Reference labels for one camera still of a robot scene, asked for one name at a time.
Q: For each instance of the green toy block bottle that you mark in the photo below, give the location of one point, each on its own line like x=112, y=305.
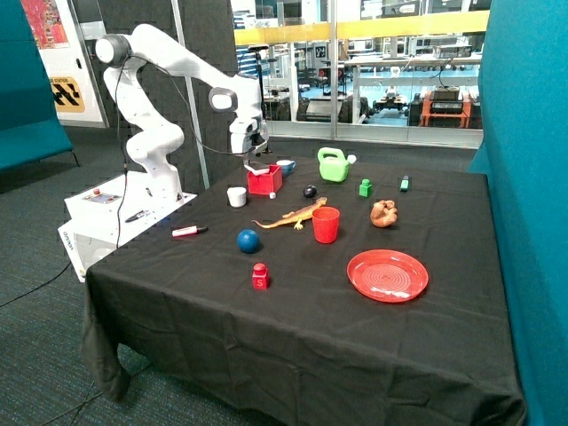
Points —
x=365, y=188

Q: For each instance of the black marker on cabinet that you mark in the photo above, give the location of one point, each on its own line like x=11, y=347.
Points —
x=137, y=216

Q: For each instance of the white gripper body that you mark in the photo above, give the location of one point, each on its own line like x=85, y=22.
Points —
x=248, y=135

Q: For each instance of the red square pot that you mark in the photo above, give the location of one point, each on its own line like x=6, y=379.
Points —
x=267, y=183

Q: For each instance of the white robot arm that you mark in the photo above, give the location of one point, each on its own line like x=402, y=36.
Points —
x=143, y=69

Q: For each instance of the blue white cup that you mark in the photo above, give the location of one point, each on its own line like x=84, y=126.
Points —
x=286, y=167

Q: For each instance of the white plastic cup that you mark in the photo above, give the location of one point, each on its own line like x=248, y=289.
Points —
x=237, y=196

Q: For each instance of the green highlighter marker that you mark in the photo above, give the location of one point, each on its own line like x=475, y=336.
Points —
x=404, y=184

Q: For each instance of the teal partition panel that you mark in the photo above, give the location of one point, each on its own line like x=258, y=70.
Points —
x=523, y=88

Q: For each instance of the teal sofa bench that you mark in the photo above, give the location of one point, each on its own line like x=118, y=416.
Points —
x=30, y=128

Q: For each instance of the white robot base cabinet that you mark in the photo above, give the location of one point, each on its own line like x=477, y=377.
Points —
x=97, y=226

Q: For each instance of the dark blue plastic eggplant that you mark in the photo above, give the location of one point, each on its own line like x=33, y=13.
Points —
x=310, y=191

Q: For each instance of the brown toy monkey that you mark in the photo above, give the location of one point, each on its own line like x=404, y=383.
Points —
x=384, y=213

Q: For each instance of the yellow orange toy lizard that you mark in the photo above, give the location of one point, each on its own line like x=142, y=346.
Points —
x=296, y=217

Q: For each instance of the red plastic cup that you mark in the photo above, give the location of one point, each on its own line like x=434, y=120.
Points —
x=326, y=224

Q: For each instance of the blue ball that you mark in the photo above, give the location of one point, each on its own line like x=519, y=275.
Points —
x=248, y=241

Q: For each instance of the red salt shaker block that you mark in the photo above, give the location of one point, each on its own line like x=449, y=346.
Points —
x=260, y=277

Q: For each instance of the green toy watering can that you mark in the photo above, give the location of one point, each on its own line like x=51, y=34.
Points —
x=334, y=165

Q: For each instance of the red round plate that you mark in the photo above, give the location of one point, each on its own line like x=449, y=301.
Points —
x=387, y=276

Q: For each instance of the black white board eraser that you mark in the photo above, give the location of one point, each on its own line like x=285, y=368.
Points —
x=257, y=168

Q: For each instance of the red white marker pen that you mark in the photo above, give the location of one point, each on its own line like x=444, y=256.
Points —
x=190, y=230

